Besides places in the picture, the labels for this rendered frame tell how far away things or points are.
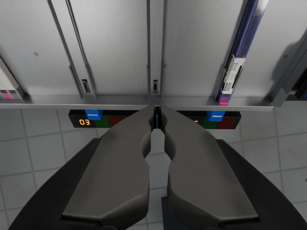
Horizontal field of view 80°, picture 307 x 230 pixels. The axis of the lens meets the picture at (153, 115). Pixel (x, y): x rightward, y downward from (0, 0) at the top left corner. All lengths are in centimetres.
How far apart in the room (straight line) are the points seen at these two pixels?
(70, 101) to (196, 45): 21
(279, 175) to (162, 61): 114
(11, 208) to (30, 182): 19
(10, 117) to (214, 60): 118
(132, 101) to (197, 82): 11
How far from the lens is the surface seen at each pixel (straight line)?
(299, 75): 32
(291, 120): 129
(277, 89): 35
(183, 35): 26
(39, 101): 35
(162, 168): 110
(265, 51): 30
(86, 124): 40
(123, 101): 30
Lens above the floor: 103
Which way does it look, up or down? 86 degrees down
